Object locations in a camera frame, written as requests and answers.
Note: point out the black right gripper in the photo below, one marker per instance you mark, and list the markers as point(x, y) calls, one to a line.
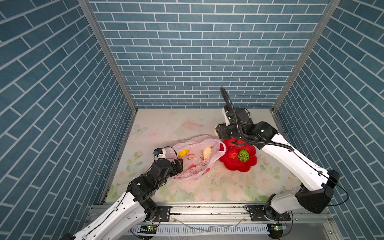
point(220, 130)

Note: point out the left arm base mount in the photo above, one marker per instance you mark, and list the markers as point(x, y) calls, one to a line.
point(161, 214)

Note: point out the aluminium corner post left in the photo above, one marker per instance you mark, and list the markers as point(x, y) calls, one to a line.
point(94, 24)

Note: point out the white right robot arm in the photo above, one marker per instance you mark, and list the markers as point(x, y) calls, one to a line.
point(317, 184)

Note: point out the red flower-shaped plate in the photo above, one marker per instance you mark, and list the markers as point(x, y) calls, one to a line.
point(237, 165)

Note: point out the aluminium corner post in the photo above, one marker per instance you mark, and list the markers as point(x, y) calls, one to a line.
point(94, 24)
point(318, 30)

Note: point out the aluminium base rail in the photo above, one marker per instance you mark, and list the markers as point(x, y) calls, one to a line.
point(227, 221)

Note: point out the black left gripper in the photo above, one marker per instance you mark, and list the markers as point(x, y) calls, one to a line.
point(180, 167)

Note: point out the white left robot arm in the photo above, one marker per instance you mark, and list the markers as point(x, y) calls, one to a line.
point(133, 207)

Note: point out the pink plastic bag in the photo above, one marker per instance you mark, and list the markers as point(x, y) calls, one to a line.
point(194, 165)

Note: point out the green fake fruit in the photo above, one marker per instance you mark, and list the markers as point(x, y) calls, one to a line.
point(243, 156)

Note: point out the red fake strawberry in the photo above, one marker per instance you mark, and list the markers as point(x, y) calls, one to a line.
point(233, 153)

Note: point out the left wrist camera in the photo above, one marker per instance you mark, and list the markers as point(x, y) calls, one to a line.
point(159, 153)

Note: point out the aluminium corner post right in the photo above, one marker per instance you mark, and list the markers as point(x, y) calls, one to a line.
point(318, 30)

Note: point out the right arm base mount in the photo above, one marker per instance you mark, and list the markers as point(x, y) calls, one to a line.
point(259, 214)

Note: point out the yellow fake lemon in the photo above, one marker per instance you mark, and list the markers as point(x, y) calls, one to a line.
point(183, 153)

